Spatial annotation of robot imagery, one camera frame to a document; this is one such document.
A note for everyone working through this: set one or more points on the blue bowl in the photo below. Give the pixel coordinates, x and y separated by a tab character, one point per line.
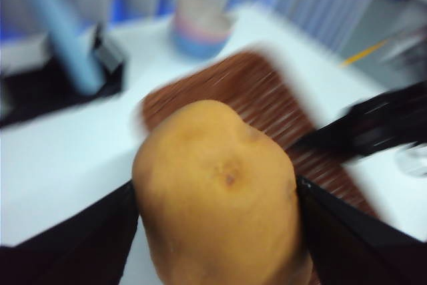
197	48

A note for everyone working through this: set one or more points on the brown wicker basket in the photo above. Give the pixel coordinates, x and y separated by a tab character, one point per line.
267	98

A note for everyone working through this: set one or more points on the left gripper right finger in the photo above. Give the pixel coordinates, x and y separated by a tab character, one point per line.
360	251

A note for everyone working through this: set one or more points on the cream bowl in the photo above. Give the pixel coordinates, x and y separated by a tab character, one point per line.
203	11

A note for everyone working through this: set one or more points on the pink bowl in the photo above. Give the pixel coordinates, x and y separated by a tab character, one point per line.
188	31

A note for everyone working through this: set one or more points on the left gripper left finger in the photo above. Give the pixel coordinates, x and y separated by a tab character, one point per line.
76	251

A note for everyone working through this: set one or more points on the black dish rack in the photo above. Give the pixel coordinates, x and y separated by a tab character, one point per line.
40	94

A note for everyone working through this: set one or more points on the tan potato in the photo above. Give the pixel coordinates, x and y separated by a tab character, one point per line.
213	205

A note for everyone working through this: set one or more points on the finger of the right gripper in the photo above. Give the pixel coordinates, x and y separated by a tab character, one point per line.
383	125

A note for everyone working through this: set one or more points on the light blue plate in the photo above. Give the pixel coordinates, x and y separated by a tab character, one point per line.
63	31

